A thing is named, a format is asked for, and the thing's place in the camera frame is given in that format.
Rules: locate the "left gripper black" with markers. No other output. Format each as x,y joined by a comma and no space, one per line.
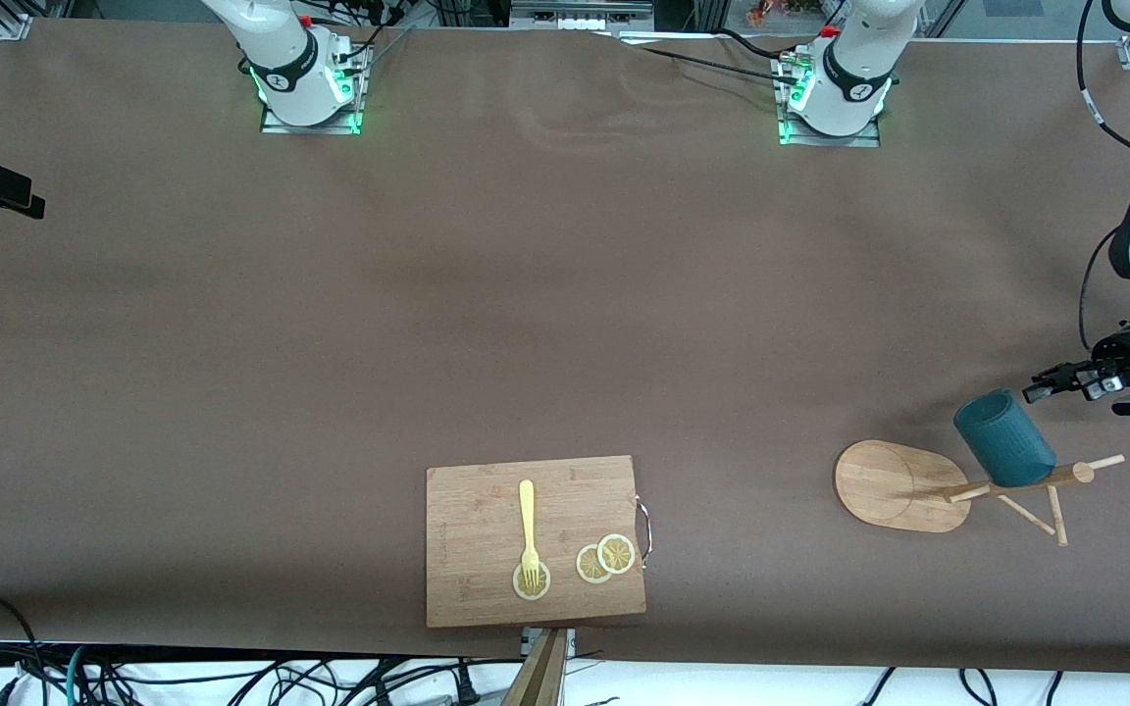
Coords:
1117,355

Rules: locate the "teal ribbed mug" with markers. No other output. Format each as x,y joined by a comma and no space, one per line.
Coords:
1006,441

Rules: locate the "wooden cup rack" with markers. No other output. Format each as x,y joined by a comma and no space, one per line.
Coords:
889,485

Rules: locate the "lemon slice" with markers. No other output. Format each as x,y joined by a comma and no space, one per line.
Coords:
616,553
589,567
538,588

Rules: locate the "large table cover sheet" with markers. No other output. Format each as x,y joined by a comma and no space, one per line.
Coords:
565,294

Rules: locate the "yellow plastic fork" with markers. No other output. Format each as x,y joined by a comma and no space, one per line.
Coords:
527,510

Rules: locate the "wooden cutting board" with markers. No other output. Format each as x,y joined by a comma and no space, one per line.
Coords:
477,529

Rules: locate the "grey power strip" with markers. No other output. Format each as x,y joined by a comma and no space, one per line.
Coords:
580,18

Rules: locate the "black plug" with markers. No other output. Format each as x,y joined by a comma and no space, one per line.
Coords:
467,691

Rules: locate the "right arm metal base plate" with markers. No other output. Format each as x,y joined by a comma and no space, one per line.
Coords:
276,126

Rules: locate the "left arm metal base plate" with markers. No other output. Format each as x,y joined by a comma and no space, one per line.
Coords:
796,137

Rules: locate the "small metal bracket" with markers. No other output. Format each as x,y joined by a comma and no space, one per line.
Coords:
565,639

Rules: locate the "wooden post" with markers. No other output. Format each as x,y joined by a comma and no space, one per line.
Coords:
538,677

